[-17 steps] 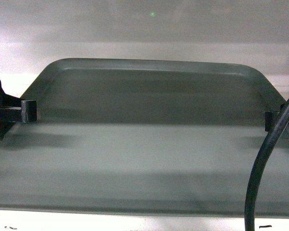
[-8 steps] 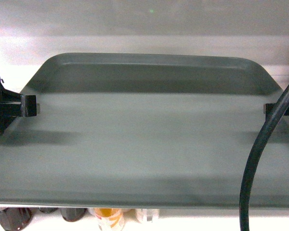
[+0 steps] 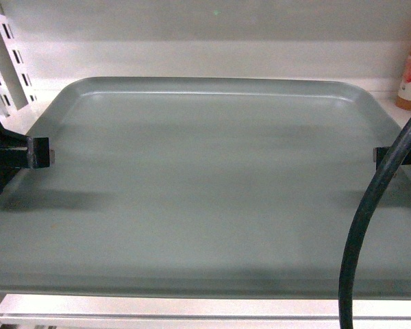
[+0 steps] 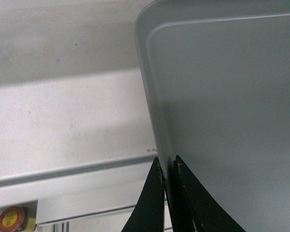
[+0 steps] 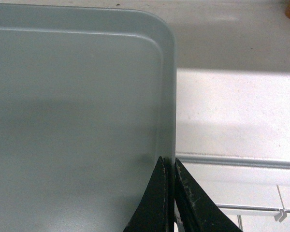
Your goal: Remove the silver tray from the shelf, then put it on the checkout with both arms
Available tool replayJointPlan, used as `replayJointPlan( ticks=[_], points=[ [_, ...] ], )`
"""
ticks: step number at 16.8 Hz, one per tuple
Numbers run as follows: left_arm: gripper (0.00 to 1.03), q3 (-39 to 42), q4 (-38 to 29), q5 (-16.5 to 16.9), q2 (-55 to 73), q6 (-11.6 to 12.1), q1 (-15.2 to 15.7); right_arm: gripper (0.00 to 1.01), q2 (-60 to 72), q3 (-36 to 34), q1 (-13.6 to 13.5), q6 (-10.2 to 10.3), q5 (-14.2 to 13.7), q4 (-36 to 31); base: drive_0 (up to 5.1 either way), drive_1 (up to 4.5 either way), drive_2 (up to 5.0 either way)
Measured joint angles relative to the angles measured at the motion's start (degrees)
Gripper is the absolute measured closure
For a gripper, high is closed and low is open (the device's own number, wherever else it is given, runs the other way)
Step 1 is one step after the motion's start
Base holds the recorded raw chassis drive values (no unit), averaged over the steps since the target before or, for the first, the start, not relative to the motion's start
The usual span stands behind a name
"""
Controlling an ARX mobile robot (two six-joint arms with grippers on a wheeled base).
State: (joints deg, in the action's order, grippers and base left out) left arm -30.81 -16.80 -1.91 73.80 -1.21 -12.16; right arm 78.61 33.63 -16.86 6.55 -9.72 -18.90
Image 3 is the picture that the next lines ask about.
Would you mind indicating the grey silver serving tray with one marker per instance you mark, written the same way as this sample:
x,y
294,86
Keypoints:
x,y
192,188

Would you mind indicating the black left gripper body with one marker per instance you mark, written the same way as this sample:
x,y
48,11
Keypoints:
x,y
13,155

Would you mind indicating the white upper shelf board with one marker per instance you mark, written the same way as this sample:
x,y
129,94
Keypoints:
x,y
60,311

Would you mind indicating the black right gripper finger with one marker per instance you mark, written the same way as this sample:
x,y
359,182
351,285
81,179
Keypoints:
x,y
381,153

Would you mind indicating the slotted shelf upright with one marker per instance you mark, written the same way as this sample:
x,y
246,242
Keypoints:
x,y
16,88

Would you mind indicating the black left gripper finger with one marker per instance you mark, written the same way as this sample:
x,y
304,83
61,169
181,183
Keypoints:
x,y
39,153

